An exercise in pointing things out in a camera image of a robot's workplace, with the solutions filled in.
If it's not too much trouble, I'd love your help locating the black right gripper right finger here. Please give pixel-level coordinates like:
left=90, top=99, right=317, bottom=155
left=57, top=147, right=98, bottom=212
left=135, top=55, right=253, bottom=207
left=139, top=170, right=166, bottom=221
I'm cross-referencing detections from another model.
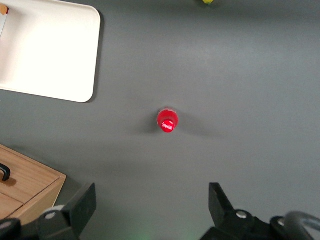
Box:
left=199, top=182, right=275, bottom=240

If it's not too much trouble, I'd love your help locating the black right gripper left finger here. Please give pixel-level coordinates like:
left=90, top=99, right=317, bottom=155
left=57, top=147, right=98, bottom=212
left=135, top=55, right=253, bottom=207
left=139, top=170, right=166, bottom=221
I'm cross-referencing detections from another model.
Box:
left=36, top=182, right=97, bottom=240

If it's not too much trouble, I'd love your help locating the red coca-cola bottle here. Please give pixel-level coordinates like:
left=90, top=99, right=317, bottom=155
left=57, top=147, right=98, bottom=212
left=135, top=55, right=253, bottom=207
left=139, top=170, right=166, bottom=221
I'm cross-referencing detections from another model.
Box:
left=156, top=106, right=180, bottom=134

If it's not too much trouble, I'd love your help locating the white rectangular tray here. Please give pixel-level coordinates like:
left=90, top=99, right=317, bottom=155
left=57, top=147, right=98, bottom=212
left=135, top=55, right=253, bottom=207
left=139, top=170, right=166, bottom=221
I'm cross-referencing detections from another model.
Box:
left=0, top=0, right=102, bottom=104

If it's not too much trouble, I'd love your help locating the light wooden drawer box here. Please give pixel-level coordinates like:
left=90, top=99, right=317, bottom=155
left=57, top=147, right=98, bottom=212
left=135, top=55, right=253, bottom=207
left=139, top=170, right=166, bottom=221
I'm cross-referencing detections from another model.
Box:
left=0, top=143, right=67, bottom=225

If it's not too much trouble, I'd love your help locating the red tartan shortbread cookie box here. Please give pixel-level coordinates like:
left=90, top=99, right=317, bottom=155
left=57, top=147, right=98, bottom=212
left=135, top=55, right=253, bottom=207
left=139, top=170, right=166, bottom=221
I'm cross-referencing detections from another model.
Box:
left=0, top=2, right=10, bottom=39

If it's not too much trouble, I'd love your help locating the grey cable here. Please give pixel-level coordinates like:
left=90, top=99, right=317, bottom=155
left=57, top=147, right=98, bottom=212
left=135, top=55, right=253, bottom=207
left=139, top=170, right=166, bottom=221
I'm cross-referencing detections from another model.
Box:
left=283, top=211, right=320, bottom=240

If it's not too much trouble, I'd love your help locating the black drawer handle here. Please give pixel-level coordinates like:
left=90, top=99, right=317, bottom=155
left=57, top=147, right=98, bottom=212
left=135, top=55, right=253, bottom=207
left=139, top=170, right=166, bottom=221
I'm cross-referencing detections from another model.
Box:
left=0, top=162, right=12, bottom=182

